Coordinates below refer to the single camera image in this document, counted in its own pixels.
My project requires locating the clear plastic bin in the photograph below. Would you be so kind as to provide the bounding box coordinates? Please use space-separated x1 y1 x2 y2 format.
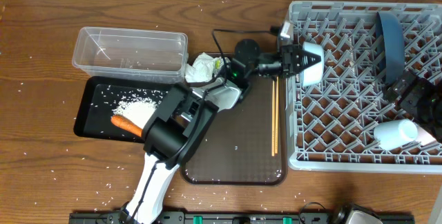
72 27 189 84

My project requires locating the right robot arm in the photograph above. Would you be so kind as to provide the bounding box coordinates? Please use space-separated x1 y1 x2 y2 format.
383 71 441 143

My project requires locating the grey dishwasher rack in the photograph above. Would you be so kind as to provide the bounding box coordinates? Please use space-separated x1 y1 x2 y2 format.
285 1 441 174

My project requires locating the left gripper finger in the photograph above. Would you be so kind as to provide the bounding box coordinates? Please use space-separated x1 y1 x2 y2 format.
302 50 322 62
301 59 321 73

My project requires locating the light blue cup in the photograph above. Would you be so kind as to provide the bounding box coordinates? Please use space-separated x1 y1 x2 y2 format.
374 119 418 151

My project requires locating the blue plate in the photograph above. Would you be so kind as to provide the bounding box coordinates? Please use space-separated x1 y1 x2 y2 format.
375 12 405 84

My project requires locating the black tray bin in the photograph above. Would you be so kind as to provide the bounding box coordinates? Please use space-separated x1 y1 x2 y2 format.
73 76 171 143

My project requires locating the brown serving tray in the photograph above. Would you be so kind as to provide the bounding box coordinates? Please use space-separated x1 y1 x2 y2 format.
180 76 287 185

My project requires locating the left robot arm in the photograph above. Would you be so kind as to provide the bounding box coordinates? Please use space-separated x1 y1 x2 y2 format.
110 39 325 223

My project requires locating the white tissue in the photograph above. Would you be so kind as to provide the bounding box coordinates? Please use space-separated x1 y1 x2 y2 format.
185 53 218 83

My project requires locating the orange carrot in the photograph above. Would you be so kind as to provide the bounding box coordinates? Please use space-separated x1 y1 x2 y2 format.
110 115 142 137

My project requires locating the light blue rice bowl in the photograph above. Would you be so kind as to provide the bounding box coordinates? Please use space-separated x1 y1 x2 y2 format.
300 42 325 87

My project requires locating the pink small cup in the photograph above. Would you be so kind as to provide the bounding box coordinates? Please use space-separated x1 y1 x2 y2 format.
415 125 436 146

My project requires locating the white rice pile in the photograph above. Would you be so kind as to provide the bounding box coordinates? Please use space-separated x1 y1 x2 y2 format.
112 97 161 129

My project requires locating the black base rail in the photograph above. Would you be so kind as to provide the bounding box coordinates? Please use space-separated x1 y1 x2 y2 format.
68 202 415 224

